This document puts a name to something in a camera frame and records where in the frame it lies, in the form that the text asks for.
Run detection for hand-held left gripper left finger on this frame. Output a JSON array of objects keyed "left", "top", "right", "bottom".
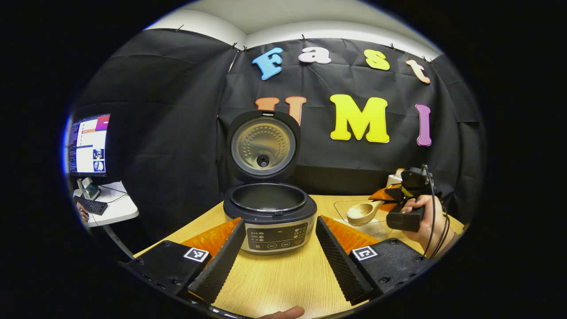
[{"left": 126, "top": 217, "right": 246, "bottom": 306}]

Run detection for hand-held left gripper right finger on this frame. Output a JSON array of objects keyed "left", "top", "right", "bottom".
[{"left": 315, "top": 215, "right": 432, "bottom": 305}]

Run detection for wooden spoon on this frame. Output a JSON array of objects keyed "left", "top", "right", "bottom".
[{"left": 346, "top": 200, "right": 386, "bottom": 226}]

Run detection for dark grey rice cooker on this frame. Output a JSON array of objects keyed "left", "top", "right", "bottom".
[{"left": 223, "top": 109, "right": 318, "bottom": 255}]

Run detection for clear plastic rice container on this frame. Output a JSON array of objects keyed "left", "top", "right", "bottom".
[{"left": 333, "top": 199, "right": 399, "bottom": 242}]

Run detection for black backdrop cloth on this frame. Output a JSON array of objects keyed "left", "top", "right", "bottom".
[{"left": 71, "top": 29, "right": 485, "bottom": 249}]

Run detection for white side table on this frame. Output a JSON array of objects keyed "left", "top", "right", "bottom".
[{"left": 73, "top": 181, "right": 140, "bottom": 260}]

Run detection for black keyboard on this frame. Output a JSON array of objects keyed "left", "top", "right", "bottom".
[{"left": 74, "top": 196, "right": 109, "bottom": 216}]

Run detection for small grey desk device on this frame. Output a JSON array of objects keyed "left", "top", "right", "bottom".
[{"left": 76, "top": 177, "right": 101, "bottom": 201}]

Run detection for computer monitor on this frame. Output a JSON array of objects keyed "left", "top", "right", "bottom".
[{"left": 66, "top": 113, "right": 111, "bottom": 179}]

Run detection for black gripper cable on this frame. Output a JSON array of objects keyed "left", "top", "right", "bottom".
[{"left": 421, "top": 164, "right": 452, "bottom": 258}]

